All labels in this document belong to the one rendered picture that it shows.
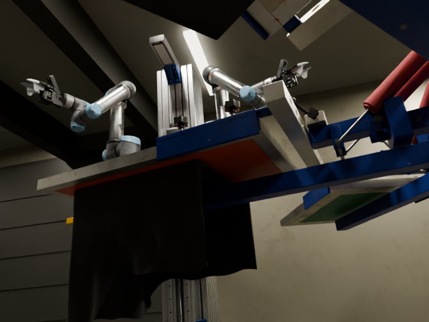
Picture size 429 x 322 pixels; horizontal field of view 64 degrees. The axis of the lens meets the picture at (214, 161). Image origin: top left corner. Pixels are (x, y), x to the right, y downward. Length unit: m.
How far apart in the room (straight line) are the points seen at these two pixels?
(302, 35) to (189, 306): 1.37
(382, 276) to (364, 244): 0.39
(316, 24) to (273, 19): 0.10
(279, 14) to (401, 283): 4.11
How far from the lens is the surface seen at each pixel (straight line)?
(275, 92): 0.84
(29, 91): 2.06
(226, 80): 1.96
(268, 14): 0.81
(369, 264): 4.58
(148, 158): 0.99
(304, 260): 4.51
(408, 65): 1.12
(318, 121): 1.09
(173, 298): 1.85
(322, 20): 0.83
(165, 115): 2.22
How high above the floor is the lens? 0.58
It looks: 22 degrees up
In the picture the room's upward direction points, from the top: 5 degrees counter-clockwise
